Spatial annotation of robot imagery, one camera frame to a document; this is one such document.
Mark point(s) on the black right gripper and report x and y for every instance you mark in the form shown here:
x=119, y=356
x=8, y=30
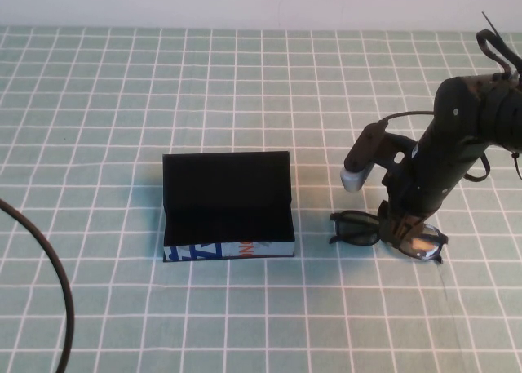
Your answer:
x=424, y=193

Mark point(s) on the black framed glasses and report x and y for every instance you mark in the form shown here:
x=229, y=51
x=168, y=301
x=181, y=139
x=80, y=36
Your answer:
x=355, y=231

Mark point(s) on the black patterned glasses case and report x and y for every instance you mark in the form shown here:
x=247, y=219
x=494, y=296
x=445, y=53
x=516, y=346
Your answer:
x=224, y=185

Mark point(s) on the green checked tablecloth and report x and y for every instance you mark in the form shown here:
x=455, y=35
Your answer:
x=122, y=103

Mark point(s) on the silver wrist camera black mount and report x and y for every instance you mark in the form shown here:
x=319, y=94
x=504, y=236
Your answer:
x=361, y=152

